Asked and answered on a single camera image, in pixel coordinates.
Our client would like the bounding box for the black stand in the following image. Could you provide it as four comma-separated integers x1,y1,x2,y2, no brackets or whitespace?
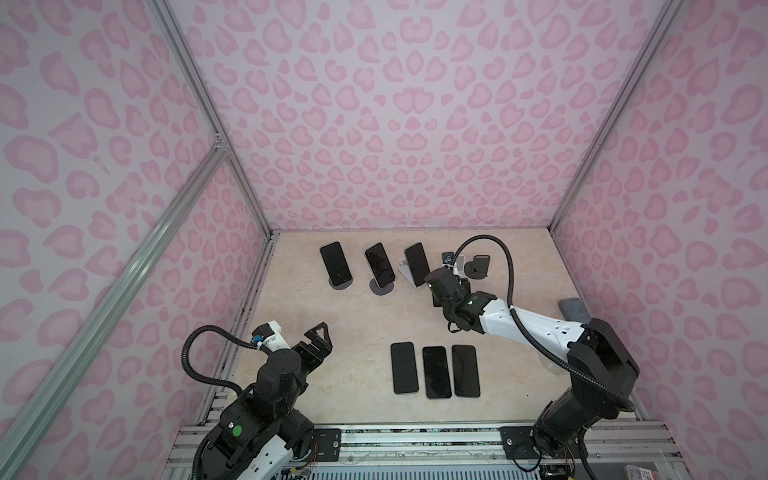
464,254,491,280

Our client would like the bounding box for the grey felt pad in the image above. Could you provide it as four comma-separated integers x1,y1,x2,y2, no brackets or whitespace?
558,298,592,324

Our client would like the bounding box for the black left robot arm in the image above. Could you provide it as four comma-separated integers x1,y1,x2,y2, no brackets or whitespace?
181,321,333,479

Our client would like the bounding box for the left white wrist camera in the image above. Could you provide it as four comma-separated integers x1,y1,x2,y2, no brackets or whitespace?
251,321,290,355

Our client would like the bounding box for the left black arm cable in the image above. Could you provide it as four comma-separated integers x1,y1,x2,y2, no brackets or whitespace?
181,324,259,397

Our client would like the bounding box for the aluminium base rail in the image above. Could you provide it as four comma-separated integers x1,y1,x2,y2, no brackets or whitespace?
164,382,693,479

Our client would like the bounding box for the purple edged black phone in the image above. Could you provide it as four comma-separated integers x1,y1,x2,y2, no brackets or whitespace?
452,345,481,398

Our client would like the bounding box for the grey round stand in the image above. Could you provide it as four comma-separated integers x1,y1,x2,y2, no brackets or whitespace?
369,279,394,296
328,279,354,291

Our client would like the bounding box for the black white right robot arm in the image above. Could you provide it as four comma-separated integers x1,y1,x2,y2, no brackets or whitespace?
425,267,640,457

